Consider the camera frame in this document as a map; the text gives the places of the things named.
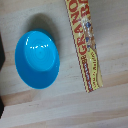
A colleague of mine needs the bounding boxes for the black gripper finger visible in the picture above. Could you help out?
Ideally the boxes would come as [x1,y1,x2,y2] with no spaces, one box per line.
[0,33,6,68]
[0,96,5,118]

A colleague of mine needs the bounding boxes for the blue plastic bowl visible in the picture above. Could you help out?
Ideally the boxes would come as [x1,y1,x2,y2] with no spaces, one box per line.
[14,29,61,90]

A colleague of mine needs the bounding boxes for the granola cereal box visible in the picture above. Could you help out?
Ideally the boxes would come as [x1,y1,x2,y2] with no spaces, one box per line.
[64,0,104,94]

